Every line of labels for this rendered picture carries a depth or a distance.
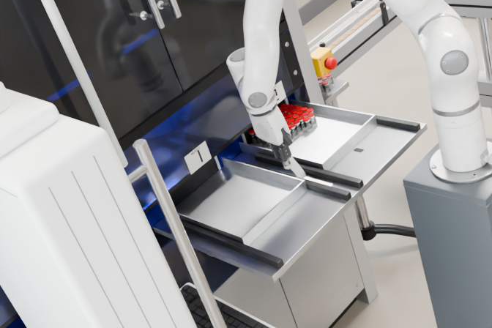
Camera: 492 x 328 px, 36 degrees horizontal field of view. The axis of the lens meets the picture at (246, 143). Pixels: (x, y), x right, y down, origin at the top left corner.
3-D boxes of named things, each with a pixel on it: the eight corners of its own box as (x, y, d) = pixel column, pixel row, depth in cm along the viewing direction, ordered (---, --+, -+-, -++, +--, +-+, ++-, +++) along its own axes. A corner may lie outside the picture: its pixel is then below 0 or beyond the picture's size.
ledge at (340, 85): (295, 99, 260) (293, 95, 259) (318, 80, 267) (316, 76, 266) (326, 105, 250) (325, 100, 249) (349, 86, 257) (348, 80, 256)
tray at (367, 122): (241, 151, 238) (239, 142, 236) (293, 108, 251) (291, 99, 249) (325, 173, 214) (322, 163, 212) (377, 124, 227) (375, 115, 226)
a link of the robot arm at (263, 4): (296, -2, 169) (273, 115, 184) (283, -28, 182) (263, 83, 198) (257, -6, 167) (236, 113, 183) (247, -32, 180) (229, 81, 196)
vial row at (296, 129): (277, 151, 231) (272, 138, 229) (312, 119, 241) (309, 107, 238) (282, 151, 230) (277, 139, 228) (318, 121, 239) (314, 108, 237)
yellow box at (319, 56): (306, 75, 250) (301, 56, 247) (320, 64, 254) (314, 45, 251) (323, 77, 245) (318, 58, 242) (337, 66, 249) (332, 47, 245)
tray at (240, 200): (164, 216, 220) (160, 206, 218) (225, 165, 233) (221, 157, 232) (245, 248, 196) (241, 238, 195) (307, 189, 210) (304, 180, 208)
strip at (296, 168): (290, 179, 217) (285, 162, 214) (296, 172, 219) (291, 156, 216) (328, 189, 207) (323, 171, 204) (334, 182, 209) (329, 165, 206)
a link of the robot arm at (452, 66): (474, 86, 197) (460, 4, 185) (491, 122, 181) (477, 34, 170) (427, 98, 199) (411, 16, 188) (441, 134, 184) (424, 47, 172)
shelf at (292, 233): (154, 231, 218) (151, 226, 217) (304, 105, 255) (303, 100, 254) (274, 282, 185) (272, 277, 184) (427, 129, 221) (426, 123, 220)
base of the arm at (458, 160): (516, 148, 201) (508, 89, 191) (480, 190, 191) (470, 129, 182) (453, 137, 214) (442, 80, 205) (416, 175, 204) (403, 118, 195)
